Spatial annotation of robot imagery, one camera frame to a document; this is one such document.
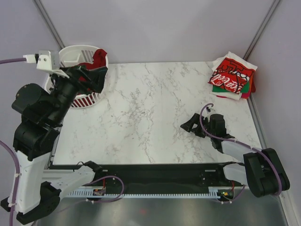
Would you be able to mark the white slotted cable duct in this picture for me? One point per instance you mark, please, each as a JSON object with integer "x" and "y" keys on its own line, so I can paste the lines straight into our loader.
{"x": 211, "y": 193}

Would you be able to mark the dark red t-shirt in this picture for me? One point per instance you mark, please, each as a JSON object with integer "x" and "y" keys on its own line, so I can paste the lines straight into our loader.
{"x": 99, "y": 60}

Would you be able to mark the folded magenta t-shirt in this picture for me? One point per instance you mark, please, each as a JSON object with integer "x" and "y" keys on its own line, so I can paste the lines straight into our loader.
{"x": 246, "y": 95}

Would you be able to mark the folded orange t-shirt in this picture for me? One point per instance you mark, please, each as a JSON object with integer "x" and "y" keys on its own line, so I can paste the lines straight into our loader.
{"x": 252, "y": 87}

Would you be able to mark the white plastic laundry basket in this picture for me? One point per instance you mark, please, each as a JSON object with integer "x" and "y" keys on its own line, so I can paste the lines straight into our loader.
{"x": 73, "y": 56}

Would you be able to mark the aluminium frame post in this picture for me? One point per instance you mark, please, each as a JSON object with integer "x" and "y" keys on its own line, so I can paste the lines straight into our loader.
{"x": 48, "y": 22}
{"x": 261, "y": 28}

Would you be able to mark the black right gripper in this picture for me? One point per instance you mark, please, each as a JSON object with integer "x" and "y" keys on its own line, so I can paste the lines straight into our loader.
{"x": 188, "y": 125}

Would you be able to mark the folded white t-shirt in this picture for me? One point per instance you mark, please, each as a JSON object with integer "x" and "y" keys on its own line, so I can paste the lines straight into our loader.
{"x": 227, "y": 94}

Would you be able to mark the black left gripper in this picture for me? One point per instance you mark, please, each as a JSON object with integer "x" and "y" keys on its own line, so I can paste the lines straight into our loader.
{"x": 96, "y": 76}

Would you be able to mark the left aluminium frame post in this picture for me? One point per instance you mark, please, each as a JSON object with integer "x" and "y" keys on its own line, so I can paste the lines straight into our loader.
{"x": 48, "y": 22}

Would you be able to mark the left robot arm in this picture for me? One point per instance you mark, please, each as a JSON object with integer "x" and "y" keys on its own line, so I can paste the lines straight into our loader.
{"x": 42, "y": 114}

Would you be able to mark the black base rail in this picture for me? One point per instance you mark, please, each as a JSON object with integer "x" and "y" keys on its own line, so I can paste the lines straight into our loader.
{"x": 163, "y": 178}

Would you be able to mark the folded green t-shirt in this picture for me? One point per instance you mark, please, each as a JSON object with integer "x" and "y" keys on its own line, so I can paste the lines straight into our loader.
{"x": 232, "y": 89}

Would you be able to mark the folded coca-cola t-shirt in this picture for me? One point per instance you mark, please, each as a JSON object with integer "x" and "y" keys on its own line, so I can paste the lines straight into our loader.
{"x": 229, "y": 71}

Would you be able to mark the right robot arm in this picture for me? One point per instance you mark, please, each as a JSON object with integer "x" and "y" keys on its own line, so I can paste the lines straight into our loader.
{"x": 259, "y": 169}

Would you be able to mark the right aluminium frame post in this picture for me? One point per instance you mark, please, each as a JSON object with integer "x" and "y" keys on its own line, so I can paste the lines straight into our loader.
{"x": 261, "y": 28}

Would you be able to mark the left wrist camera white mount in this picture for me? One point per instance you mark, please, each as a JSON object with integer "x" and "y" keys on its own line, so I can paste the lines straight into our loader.
{"x": 47, "y": 61}

